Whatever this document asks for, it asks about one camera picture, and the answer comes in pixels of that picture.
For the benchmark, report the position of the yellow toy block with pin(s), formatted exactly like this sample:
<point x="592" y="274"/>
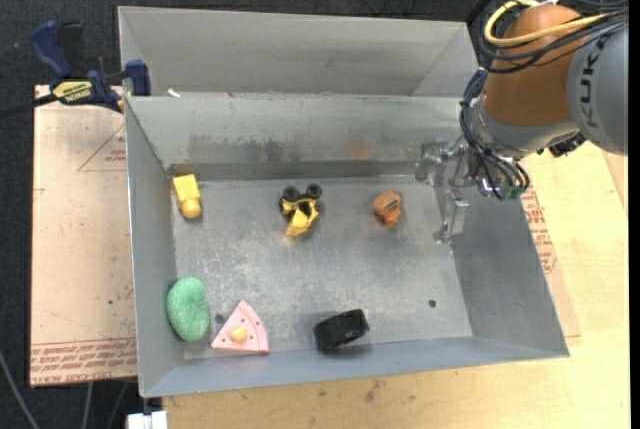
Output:
<point x="187" y="194"/>

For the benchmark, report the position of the grey metal bin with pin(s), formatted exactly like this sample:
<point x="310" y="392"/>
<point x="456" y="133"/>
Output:
<point x="320" y="267"/>

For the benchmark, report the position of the yellow and black toy vehicle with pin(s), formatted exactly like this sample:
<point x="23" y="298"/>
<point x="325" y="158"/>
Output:
<point x="300" y="214"/>

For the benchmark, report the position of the pink toy pizza slice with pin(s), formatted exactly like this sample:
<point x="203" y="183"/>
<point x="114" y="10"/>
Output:
<point x="245" y="334"/>

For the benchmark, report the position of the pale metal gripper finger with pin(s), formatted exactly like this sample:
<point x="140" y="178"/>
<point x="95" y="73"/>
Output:
<point x="456" y="217"/>
<point x="429" y="159"/>

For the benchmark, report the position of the brown cardboard board red print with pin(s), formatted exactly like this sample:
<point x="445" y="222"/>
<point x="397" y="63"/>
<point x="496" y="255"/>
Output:
<point x="80" y="237"/>

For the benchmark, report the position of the orange toy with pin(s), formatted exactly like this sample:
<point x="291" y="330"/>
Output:
<point x="387" y="208"/>

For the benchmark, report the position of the green oval sponge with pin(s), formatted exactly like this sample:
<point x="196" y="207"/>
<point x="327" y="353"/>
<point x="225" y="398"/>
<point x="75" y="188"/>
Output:
<point x="187" y="309"/>

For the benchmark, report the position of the black cylinder on white bracket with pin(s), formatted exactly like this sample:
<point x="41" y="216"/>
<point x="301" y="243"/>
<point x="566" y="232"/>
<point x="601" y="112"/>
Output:
<point x="567" y="146"/>

